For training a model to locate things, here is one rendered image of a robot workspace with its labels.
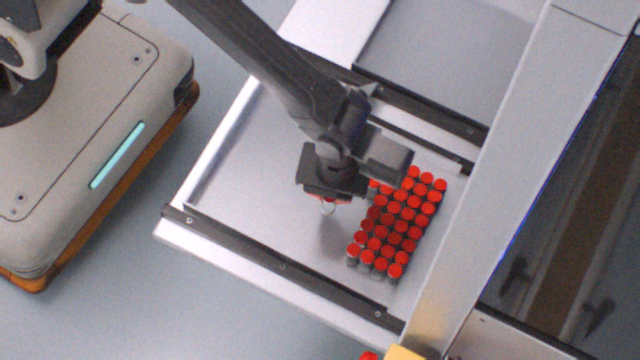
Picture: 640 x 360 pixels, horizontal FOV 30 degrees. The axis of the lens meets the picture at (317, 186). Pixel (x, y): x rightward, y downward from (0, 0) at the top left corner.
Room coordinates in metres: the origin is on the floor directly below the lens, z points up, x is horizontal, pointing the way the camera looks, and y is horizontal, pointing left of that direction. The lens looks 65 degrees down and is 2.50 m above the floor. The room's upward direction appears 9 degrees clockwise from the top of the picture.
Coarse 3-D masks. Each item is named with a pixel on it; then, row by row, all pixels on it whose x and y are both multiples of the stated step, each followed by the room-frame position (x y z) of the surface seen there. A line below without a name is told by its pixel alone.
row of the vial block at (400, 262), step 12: (444, 180) 0.79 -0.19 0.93; (432, 192) 0.76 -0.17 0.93; (444, 192) 0.77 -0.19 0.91; (432, 204) 0.74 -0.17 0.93; (420, 216) 0.72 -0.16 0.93; (432, 216) 0.73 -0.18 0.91; (420, 228) 0.70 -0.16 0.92; (408, 240) 0.68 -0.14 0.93; (420, 240) 0.69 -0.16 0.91; (408, 252) 0.66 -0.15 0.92; (396, 264) 0.64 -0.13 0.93; (396, 276) 0.62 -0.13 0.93
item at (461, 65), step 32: (416, 0) 1.13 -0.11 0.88; (448, 0) 1.14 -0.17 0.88; (480, 0) 1.15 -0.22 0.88; (512, 0) 1.16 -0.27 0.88; (384, 32) 1.06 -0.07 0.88; (416, 32) 1.07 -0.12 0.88; (448, 32) 1.08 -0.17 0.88; (480, 32) 1.09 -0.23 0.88; (512, 32) 1.10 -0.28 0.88; (352, 64) 0.97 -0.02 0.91; (384, 64) 1.00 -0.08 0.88; (416, 64) 1.01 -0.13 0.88; (448, 64) 1.02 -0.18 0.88; (480, 64) 1.03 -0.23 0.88; (512, 64) 1.04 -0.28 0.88; (416, 96) 0.94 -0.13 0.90; (448, 96) 0.96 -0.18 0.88; (480, 96) 0.97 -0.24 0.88; (480, 128) 0.90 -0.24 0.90
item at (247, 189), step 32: (256, 96) 0.90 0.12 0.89; (256, 128) 0.85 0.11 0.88; (288, 128) 0.85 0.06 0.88; (384, 128) 0.86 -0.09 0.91; (224, 160) 0.78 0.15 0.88; (256, 160) 0.79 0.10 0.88; (288, 160) 0.80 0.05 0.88; (416, 160) 0.83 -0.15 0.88; (448, 160) 0.83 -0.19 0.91; (192, 192) 0.71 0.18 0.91; (224, 192) 0.73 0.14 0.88; (256, 192) 0.74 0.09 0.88; (288, 192) 0.75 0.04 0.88; (448, 192) 0.79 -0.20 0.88; (224, 224) 0.66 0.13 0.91; (256, 224) 0.69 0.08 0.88; (288, 224) 0.69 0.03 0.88; (320, 224) 0.70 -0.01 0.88; (352, 224) 0.71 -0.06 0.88; (288, 256) 0.63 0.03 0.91; (320, 256) 0.65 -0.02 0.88; (352, 288) 0.60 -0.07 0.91; (384, 288) 0.62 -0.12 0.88
